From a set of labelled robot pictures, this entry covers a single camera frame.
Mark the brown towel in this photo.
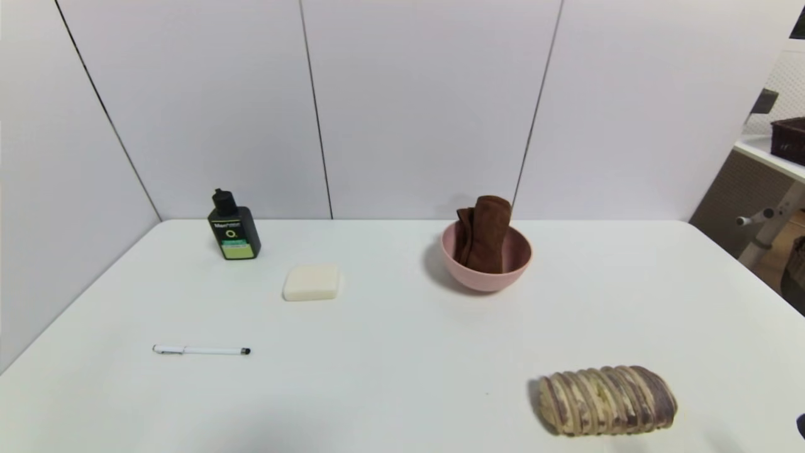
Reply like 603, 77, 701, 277
453, 195, 513, 275

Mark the pink bowl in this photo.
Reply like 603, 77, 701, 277
440, 220, 534, 293

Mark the white soap bar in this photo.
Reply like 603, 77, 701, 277
282, 264, 341, 302

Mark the black bottle with green label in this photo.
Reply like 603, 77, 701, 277
208, 188, 262, 260

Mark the white pen with black tip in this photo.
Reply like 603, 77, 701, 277
152, 344, 252, 356

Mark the brown striped bread loaf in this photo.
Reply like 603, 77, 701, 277
536, 365, 679, 437

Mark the white background desk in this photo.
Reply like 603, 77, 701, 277
733, 135, 805, 266

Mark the dark grey monitor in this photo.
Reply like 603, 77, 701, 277
748, 89, 779, 116

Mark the dark chair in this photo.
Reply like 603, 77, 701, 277
780, 235, 805, 315

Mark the dark woven basket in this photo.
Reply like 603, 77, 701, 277
770, 117, 805, 167

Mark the white desk crank handle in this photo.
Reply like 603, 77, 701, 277
736, 208, 776, 228

